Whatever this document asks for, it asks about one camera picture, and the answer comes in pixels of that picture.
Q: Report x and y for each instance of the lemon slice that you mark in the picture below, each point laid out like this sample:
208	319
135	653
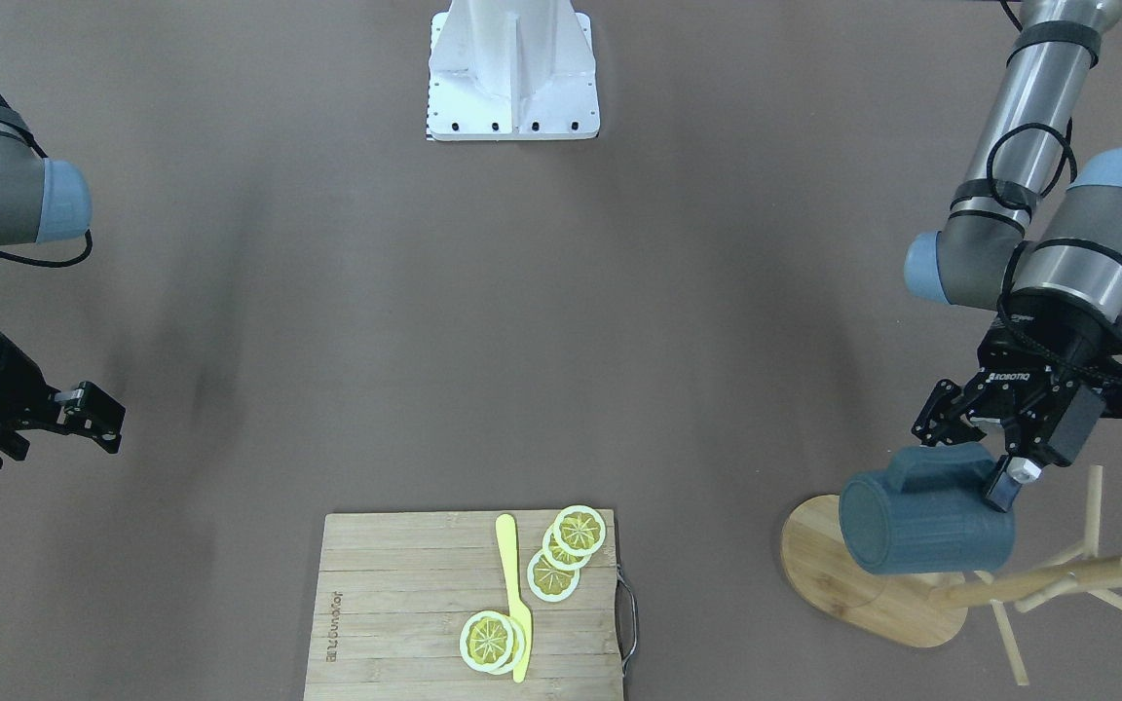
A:
579	530
557	556
485	641
548	582
519	640

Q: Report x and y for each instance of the dark blue mug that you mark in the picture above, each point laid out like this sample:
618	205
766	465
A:
926	513

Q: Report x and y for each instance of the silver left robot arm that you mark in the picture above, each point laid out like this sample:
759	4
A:
1038	241

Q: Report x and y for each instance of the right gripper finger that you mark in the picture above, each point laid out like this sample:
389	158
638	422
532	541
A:
88	410

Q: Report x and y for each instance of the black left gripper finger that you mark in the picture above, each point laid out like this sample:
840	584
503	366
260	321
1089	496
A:
940	421
1006	481

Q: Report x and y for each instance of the wooden cup storage rack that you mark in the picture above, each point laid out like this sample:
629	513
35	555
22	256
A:
926	610

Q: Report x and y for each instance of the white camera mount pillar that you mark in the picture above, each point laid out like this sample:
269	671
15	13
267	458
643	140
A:
512	71

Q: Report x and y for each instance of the yellow plastic knife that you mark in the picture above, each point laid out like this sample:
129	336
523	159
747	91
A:
507	540

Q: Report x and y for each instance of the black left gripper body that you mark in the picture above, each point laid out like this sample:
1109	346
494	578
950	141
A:
1027	365

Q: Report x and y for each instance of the wooden cutting board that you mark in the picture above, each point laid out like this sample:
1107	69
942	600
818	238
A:
395	591

